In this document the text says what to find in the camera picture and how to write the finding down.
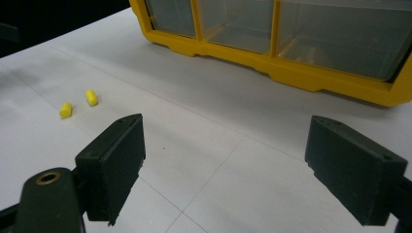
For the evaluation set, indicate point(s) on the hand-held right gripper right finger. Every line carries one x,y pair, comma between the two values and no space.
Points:
351,168

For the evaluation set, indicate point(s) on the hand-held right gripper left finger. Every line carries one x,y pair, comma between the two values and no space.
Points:
108,168

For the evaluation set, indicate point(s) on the yellow foam earplug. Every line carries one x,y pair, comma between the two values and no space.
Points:
65,110
91,97

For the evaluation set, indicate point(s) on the yellow organizer box with drawers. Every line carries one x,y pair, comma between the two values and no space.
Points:
291,42

